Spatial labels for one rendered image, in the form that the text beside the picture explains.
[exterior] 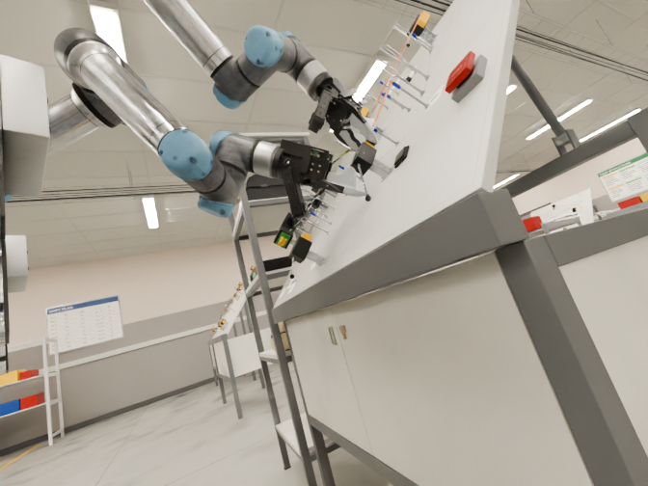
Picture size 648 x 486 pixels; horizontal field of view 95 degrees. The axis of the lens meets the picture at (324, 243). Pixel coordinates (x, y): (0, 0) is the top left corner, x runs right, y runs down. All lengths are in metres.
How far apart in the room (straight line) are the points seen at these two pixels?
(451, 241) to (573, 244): 0.15
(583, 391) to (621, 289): 0.16
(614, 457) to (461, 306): 0.20
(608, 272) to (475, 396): 0.24
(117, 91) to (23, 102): 0.29
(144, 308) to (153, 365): 1.29
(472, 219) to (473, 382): 0.25
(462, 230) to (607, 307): 0.19
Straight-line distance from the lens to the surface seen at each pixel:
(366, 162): 0.71
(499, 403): 0.51
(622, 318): 0.52
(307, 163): 0.65
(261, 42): 0.76
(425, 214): 0.46
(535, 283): 0.41
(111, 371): 8.03
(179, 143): 0.57
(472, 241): 0.39
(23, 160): 0.46
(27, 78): 0.46
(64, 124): 0.97
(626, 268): 0.57
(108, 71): 0.75
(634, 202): 5.58
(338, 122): 0.80
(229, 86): 0.84
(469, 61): 0.61
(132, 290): 8.14
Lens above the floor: 0.79
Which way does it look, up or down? 13 degrees up
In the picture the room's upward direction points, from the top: 16 degrees counter-clockwise
